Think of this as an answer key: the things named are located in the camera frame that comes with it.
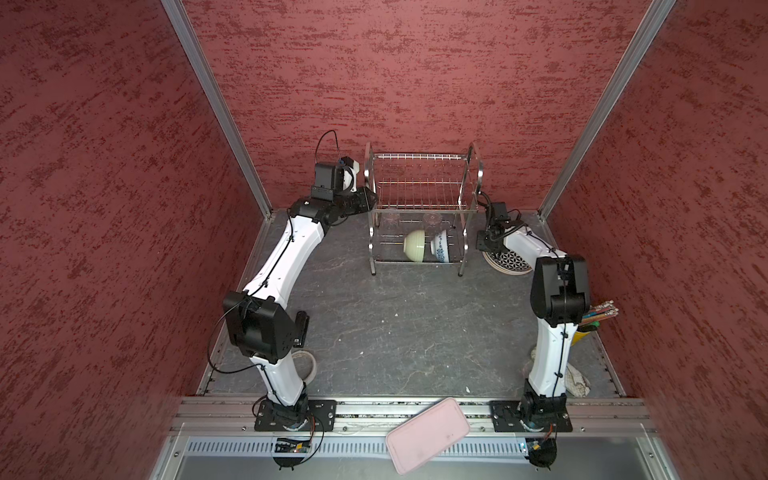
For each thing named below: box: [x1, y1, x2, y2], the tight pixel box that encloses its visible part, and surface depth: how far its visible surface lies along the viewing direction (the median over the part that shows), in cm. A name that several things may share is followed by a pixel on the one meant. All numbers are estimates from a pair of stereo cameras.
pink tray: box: [385, 397, 470, 475], surface depth 71 cm
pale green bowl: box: [403, 230, 425, 263], surface depth 96 cm
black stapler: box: [293, 310, 310, 348], surface depth 89 cm
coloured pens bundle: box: [581, 300, 619, 325], surface depth 77 cm
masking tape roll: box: [291, 350, 317, 385], surface depth 85 cm
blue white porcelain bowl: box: [430, 230, 449, 263], surface depth 96 cm
